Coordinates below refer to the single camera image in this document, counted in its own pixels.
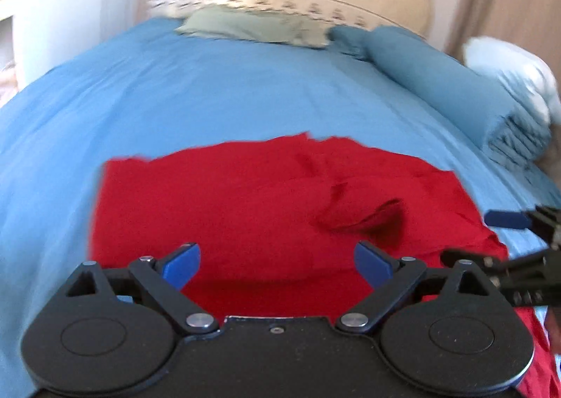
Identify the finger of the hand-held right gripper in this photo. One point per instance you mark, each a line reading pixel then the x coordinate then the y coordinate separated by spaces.
pixel 464 258
pixel 504 218

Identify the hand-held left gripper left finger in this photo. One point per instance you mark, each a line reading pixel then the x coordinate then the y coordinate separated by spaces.
pixel 183 265

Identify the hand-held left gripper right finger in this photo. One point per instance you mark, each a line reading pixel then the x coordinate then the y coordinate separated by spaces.
pixel 371 265

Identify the red garment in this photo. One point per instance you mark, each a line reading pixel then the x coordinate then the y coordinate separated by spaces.
pixel 263 205

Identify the white pillow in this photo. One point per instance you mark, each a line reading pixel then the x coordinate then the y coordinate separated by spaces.
pixel 512 69

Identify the folded blue blanket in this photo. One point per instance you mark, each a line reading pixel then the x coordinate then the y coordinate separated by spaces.
pixel 438 78

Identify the bed with blue sheet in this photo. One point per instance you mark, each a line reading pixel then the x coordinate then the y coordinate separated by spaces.
pixel 175 91

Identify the green pillow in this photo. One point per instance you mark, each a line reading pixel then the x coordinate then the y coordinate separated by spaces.
pixel 254 25

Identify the white cabinet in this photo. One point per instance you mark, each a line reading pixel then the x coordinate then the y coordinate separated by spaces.
pixel 52 8

